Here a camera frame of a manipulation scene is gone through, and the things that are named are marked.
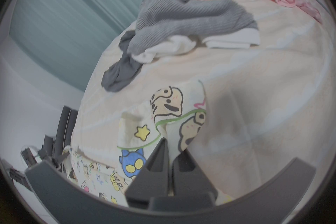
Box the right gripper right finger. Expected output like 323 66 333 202
172 149 219 202

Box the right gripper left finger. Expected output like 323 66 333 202
125 137 170 208

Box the dark grey garment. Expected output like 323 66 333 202
102 31 144 93

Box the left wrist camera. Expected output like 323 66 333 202
21 148 34 166

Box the white printed pyjama top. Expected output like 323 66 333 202
62 80 233 207

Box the grey knit garment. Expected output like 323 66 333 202
127 0 260 64

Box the bed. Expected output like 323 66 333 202
72 0 336 205

